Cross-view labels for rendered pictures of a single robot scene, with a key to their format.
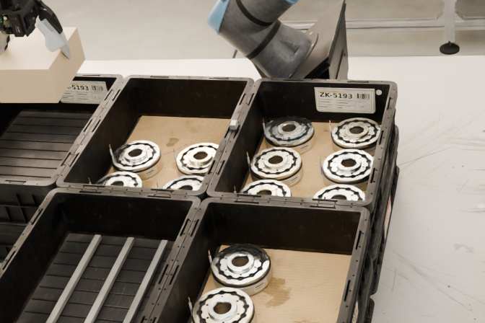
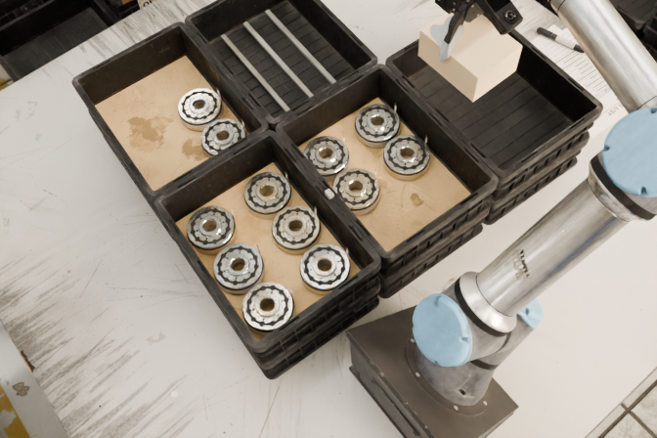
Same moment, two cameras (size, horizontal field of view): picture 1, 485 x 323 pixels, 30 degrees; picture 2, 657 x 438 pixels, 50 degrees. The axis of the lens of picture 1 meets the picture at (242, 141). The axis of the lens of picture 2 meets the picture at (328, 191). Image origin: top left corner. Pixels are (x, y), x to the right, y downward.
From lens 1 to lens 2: 2.03 m
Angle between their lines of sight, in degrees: 76
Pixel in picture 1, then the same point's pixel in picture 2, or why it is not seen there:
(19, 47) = (484, 29)
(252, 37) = not seen: hidden behind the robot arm
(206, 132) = (404, 230)
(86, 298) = (298, 66)
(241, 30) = not seen: hidden behind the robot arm
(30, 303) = (325, 42)
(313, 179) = (265, 248)
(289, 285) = (190, 159)
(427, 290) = (153, 282)
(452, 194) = (206, 389)
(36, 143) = (514, 119)
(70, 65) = (449, 71)
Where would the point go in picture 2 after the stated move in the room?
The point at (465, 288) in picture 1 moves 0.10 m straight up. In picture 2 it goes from (129, 303) to (115, 286)
